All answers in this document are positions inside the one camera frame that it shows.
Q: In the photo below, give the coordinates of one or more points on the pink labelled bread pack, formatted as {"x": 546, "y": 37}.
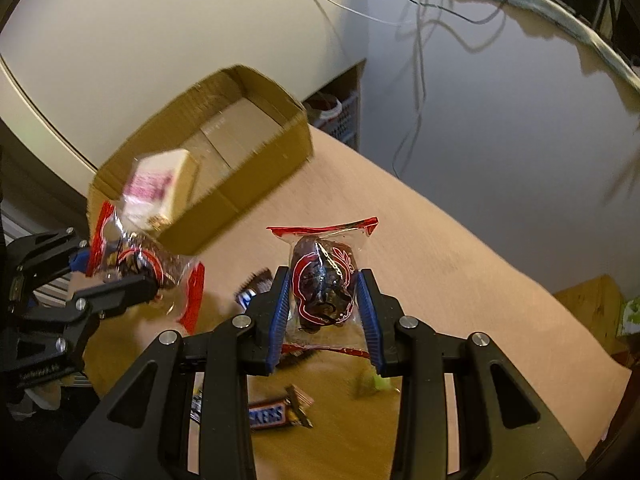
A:
{"x": 159, "y": 188}

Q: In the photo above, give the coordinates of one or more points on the red-edged dark snack bag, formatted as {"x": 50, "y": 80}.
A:
{"x": 324, "y": 265}

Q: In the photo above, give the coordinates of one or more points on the brown cardboard box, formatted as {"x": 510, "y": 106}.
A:
{"x": 247, "y": 134}

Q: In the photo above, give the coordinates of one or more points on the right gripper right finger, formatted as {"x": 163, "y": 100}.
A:
{"x": 466, "y": 412}

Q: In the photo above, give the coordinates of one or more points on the blue Snickers bar upper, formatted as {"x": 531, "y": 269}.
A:
{"x": 257, "y": 284}

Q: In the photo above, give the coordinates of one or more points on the blue Snickers bar lower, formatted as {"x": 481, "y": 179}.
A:
{"x": 286, "y": 411}

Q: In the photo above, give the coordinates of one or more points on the blue snickers bar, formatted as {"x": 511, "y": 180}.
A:
{"x": 257, "y": 284}
{"x": 286, "y": 411}

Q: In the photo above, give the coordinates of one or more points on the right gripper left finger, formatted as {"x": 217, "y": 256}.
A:
{"x": 181, "y": 410}

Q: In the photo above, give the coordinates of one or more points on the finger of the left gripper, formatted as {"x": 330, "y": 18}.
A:
{"x": 42, "y": 258}
{"x": 110, "y": 299}

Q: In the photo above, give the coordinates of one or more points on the green candy clear wrapper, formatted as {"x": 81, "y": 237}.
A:
{"x": 369, "y": 383}

